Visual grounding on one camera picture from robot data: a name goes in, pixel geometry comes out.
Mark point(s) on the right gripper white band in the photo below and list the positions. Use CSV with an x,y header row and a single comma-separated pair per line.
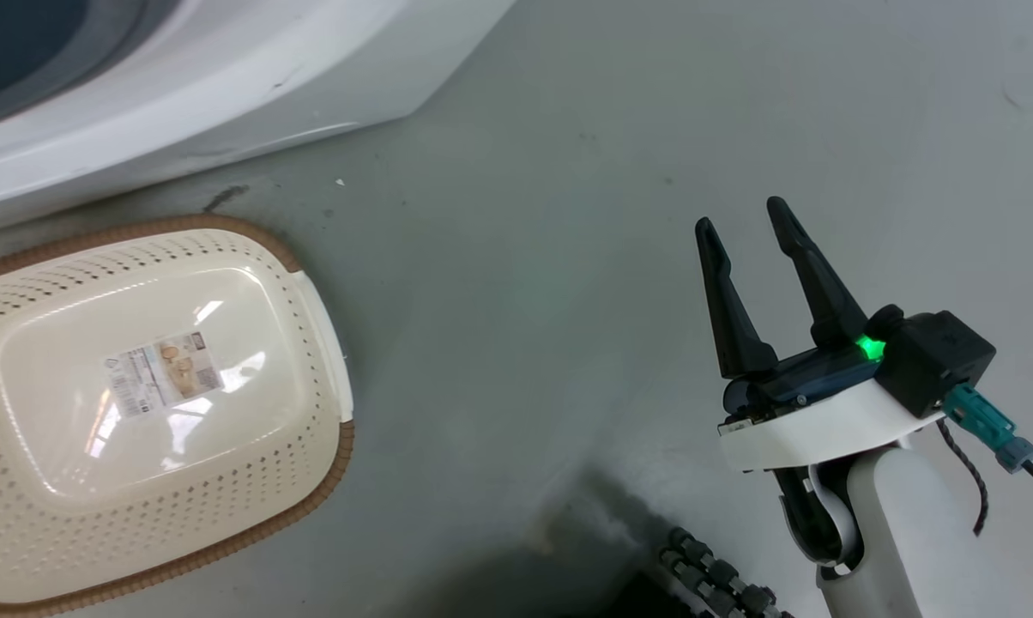
x,y
825,425

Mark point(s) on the white washing machine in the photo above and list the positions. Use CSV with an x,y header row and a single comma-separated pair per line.
x,y
250,77

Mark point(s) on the cream laundry basket brown rim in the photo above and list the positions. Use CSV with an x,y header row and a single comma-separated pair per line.
x,y
250,481

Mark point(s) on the dark washing machine door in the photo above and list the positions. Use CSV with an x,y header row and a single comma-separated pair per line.
x,y
27,43

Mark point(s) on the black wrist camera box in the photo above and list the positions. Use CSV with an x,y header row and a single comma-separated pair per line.
x,y
941,360

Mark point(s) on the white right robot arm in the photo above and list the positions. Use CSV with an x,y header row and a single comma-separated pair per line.
x,y
903,532

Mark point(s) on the paper label sticker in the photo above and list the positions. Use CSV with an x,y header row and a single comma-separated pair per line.
x,y
163,374

